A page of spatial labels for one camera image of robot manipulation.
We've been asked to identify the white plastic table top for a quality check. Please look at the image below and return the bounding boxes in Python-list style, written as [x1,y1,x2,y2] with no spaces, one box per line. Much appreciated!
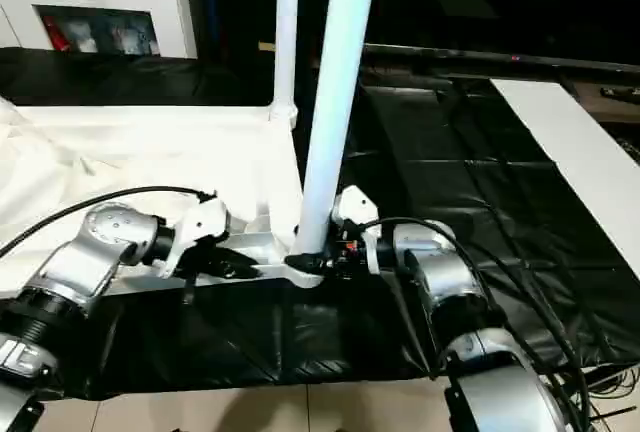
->
[0,100,326,301]

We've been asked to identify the white plastic table leg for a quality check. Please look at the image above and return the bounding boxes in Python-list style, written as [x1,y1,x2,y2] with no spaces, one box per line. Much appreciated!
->
[268,0,301,127]
[292,0,382,259]

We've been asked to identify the black plastic mat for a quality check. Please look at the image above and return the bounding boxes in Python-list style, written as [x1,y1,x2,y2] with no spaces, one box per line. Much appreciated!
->
[0,44,640,401]

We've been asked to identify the small bottles behind glass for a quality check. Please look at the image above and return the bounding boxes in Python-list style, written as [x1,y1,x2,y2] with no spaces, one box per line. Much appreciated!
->
[35,7,161,55]

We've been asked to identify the white paper sheet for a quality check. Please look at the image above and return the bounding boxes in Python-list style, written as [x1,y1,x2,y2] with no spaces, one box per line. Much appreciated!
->
[490,79,640,283]

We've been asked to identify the dark elongated device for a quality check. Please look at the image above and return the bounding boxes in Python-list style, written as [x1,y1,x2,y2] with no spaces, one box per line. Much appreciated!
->
[598,87,640,105]

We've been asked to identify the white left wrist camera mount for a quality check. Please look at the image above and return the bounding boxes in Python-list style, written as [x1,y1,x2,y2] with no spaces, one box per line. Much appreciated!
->
[156,192,231,279]

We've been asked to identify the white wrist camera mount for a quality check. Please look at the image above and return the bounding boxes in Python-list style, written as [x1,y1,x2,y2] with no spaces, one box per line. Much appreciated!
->
[156,192,231,279]
[330,186,383,275]

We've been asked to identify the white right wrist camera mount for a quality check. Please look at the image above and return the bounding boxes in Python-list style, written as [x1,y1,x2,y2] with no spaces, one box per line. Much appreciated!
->
[330,186,383,275]

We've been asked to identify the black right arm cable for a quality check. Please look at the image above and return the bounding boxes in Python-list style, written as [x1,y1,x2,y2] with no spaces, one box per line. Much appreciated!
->
[352,216,601,428]

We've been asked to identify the dark metal rail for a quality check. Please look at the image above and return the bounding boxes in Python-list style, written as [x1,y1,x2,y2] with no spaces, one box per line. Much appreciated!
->
[362,44,640,77]

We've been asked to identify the black floor cables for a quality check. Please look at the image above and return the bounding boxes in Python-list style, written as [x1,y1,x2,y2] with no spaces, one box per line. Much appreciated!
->
[568,360,640,432]

